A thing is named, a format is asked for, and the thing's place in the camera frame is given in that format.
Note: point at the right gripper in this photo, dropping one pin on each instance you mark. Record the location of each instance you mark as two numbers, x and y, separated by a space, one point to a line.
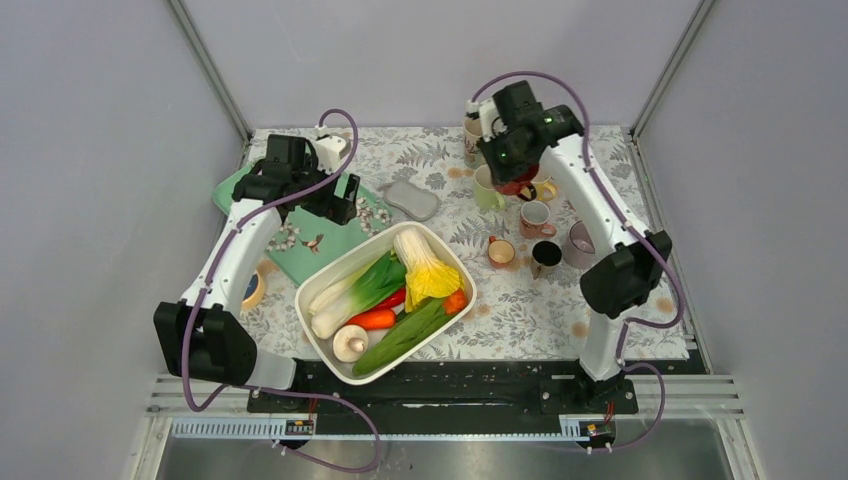
501 173

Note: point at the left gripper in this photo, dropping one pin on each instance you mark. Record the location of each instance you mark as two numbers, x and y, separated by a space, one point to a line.
335 208

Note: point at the red mug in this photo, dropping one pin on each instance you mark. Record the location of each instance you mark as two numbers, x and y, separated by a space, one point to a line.
523 190

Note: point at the cream floral mug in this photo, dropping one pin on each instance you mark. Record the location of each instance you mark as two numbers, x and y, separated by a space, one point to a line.
472 134

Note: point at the light green mug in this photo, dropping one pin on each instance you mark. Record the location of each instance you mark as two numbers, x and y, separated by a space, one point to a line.
485 195

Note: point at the yellow mug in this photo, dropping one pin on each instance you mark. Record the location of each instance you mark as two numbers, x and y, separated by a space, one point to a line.
545 188

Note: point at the terracotta pink mug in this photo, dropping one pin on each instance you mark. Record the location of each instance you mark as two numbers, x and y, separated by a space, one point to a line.
534 221

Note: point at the small orange mug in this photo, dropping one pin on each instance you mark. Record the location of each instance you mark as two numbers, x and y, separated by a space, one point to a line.
500 253

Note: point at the brown small cup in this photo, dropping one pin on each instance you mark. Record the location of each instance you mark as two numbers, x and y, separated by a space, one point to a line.
546 256

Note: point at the purple mug black handle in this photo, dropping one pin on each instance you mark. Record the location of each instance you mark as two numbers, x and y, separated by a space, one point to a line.
578 249

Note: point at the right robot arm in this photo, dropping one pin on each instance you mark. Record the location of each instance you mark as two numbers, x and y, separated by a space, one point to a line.
630 258

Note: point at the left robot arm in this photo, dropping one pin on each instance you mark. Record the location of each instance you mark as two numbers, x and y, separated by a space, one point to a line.
200 334

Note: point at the green floral tray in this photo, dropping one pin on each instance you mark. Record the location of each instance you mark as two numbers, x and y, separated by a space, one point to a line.
305 244

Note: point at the grey sponge pad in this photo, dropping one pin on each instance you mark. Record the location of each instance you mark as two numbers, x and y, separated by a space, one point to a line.
418 204

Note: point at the bok choy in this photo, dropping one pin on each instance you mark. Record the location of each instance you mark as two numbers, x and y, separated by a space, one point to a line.
356 294

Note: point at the red chili pepper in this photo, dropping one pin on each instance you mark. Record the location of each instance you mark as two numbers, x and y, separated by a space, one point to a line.
393 300

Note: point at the floral tablecloth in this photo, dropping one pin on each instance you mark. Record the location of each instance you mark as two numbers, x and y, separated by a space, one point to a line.
514 316

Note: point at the napa cabbage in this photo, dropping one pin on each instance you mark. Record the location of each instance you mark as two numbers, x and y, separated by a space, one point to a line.
426 275

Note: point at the orange carrot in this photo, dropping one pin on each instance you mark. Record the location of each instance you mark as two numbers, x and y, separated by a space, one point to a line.
374 319

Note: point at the yellow tape roll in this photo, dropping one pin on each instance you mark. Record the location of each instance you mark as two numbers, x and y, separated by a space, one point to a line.
255 292

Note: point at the white mushroom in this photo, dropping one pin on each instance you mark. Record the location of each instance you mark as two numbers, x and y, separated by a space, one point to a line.
350 343

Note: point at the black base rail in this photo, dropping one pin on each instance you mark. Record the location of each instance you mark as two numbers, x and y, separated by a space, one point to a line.
547 386

